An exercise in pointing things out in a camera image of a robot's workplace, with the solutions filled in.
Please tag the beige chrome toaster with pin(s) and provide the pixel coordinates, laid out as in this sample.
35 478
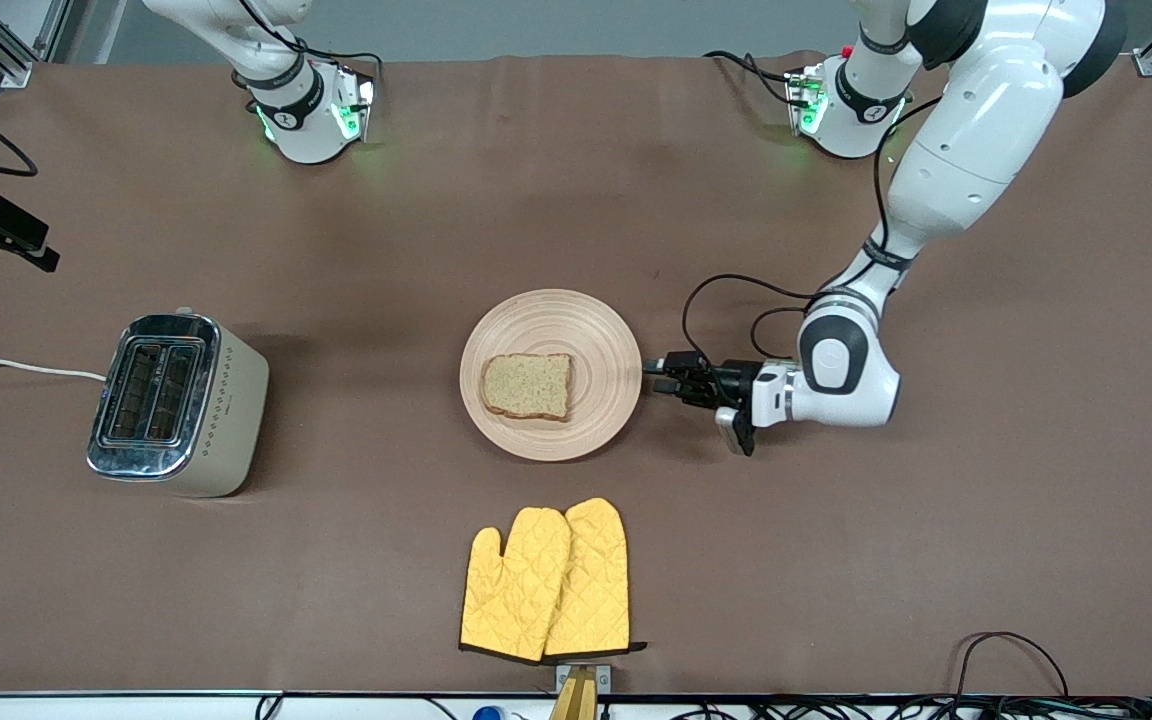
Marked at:
226 420

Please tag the blue cap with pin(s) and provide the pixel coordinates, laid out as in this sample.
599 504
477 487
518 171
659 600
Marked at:
488 714

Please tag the round wooden plate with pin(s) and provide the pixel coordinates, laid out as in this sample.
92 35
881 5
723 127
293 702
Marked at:
596 330

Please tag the brown table cover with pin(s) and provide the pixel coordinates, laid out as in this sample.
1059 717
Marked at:
1036 500

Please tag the yellow quilted oven mitt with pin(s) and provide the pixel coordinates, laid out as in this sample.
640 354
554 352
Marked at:
596 580
516 590

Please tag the small metal bracket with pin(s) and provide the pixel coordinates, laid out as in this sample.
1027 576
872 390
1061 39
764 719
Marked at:
604 678

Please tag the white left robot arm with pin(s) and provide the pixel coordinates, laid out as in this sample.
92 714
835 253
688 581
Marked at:
976 130

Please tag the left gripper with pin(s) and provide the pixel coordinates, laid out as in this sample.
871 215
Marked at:
733 382

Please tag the brown toast slice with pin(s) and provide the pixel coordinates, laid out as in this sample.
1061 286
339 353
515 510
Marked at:
528 387

